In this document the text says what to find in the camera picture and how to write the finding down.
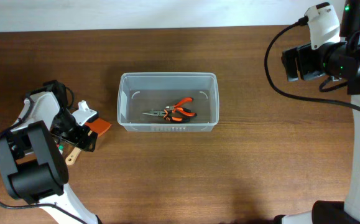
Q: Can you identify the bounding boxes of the orange black long-nose pliers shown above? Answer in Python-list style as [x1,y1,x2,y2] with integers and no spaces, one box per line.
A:
[143,107,196,123]

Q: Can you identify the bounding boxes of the clear plastic container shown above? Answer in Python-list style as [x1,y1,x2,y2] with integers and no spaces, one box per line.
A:
[117,72,219,132]

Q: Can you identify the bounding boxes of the orange socket bit rail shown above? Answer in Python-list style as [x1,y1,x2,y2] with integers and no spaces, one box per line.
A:
[151,126,187,132]

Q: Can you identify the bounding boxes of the colourful bit set pack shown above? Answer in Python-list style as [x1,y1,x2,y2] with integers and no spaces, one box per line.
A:
[57,144,64,154]

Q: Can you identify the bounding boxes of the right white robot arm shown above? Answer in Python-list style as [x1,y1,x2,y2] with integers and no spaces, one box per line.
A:
[274,1,360,223]

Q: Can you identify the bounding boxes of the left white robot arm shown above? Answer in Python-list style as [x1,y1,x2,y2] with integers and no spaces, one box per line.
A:
[0,80,101,223]

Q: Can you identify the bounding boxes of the orange scraper wooden handle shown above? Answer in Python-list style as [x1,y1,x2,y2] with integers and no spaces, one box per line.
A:
[65,118,111,166]

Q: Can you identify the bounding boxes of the red black cutting pliers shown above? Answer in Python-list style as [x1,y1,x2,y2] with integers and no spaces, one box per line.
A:
[165,97,197,118]

